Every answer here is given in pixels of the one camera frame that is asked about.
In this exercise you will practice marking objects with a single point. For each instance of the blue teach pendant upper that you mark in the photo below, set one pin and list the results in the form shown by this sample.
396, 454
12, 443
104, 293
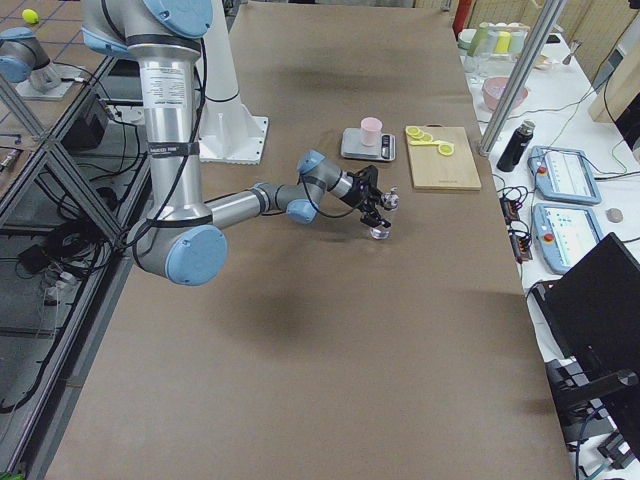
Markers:
563, 174

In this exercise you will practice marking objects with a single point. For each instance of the black water bottle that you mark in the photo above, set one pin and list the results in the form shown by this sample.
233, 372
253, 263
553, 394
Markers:
516, 146

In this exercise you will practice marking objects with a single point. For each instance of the yellow plastic knife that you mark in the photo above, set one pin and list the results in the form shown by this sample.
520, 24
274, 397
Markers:
425, 143

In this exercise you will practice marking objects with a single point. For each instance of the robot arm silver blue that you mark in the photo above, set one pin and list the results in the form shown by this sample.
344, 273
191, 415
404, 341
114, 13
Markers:
25, 63
191, 109

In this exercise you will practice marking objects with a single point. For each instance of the blue teach pendant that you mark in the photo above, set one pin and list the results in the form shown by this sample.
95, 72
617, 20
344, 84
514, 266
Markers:
565, 233
563, 174

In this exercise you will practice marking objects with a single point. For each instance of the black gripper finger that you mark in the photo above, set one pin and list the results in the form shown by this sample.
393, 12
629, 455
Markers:
385, 201
376, 219

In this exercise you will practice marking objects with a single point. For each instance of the lemon slice bottom pair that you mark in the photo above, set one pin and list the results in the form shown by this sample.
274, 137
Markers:
446, 149

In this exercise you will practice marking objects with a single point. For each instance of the bamboo cutting board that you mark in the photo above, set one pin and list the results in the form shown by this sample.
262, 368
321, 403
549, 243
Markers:
432, 171

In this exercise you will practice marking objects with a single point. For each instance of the black monitor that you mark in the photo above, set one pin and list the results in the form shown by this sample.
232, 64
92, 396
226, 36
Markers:
593, 314

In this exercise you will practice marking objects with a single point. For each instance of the glass sauce bottle metal spout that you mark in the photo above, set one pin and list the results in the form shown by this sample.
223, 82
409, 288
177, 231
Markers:
382, 234

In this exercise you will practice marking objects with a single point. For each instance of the pink bowl with ice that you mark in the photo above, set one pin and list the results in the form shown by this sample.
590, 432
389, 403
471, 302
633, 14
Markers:
493, 89

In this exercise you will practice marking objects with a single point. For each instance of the blue teach pendant lower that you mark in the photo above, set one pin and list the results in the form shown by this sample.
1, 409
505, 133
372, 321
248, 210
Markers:
565, 233

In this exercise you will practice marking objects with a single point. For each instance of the yellow plastic cup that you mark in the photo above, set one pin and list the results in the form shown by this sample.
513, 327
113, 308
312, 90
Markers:
502, 44

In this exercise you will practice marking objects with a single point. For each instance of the aluminium frame post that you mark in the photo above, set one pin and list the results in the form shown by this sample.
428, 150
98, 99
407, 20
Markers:
547, 19

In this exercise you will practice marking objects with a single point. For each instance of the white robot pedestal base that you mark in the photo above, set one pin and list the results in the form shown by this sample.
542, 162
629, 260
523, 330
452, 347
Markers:
228, 132

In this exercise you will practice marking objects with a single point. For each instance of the green plastic cup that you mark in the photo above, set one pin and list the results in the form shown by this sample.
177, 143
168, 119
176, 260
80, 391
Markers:
479, 39

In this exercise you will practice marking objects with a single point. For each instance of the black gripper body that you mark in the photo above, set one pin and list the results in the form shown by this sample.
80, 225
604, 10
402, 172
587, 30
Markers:
356, 194

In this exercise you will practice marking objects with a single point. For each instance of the pink plastic cup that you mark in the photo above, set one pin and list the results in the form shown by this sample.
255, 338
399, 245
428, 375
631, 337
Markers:
370, 131

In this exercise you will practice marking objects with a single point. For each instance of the digital kitchen scale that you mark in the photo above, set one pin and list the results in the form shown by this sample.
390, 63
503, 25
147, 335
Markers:
352, 147

